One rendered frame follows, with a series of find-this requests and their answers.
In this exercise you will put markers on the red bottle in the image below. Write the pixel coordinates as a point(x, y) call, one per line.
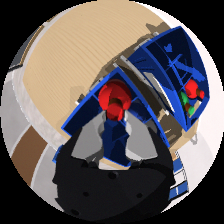
point(192, 90)
point(111, 97)

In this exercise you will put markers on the blue crate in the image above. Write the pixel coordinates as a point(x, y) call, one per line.
point(166, 79)
point(114, 130)

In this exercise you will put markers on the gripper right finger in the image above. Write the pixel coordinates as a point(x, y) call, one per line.
point(146, 147)

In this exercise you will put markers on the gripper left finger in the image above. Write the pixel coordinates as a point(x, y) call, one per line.
point(84, 146)

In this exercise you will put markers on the green bottle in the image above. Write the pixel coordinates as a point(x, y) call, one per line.
point(185, 103)

